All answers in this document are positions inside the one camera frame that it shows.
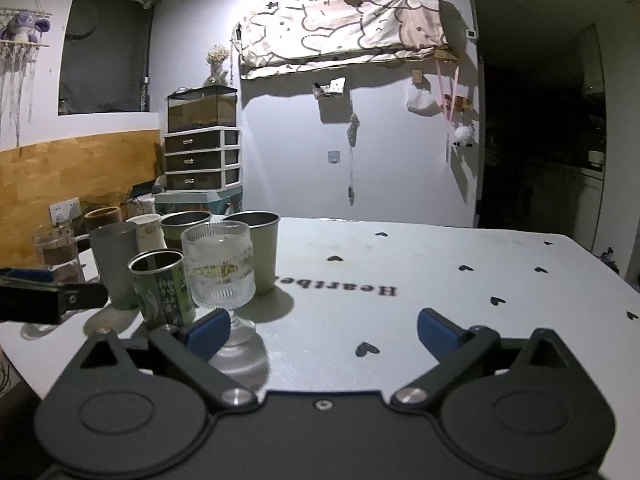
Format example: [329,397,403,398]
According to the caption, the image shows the glass mug with brown contents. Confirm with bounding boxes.
[32,224,86,284]

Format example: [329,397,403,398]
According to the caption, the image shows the glass terrarium tank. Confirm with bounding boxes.
[166,85,239,134]

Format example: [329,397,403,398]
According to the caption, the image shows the grey cup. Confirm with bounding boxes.
[89,222,142,311]

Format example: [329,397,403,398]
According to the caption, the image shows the white macrame wall hanging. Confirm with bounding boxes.
[0,0,52,149]

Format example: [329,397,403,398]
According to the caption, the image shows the white paper cup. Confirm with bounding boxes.
[125,213,169,257]

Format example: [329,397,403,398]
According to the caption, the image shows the white plastic bag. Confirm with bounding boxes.
[404,82,441,118]

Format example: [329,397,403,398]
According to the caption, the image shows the brown wooden cup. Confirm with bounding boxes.
[83,206,123,234]

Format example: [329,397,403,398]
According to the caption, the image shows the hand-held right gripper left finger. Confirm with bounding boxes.
[75,308,259,407]

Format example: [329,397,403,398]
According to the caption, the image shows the green printed can cup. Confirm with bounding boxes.
[128,249,197,331]

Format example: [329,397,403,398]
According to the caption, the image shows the ribbed glass goblet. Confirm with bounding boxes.
[180,221,257,346]

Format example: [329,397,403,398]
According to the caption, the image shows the white heart-print tablecloth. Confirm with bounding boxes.
[0,215,640,463]

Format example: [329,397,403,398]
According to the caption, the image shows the steel cup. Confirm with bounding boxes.
[224,211,282,295]
[159,211,214,252]

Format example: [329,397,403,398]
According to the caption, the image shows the printed cartoon cloth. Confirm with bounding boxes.
[234,0,452,81]

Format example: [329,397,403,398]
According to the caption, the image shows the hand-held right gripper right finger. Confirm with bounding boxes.
[391,308,569,407]

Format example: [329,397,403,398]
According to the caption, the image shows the dried flowers in vase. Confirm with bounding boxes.
[202,43,231,89]

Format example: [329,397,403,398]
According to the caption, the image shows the teal patterned box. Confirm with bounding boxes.
[153,187,245,221]

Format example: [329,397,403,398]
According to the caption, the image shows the white drawer unit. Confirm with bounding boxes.
[163,126,242,192]

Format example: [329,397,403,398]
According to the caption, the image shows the white wall socket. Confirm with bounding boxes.
[48,197,82,225]

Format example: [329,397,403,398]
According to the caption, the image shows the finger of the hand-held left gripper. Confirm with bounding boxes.
[0,267,57,286]
[0,282,109,325]

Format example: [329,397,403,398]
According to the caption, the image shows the pink ribbons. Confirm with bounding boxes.
[434,57,464,134]

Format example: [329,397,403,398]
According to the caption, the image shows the purple plush toy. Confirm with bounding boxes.
[0,9,54,44]

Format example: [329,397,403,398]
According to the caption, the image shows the dark window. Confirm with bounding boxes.
[58,0,162,116]

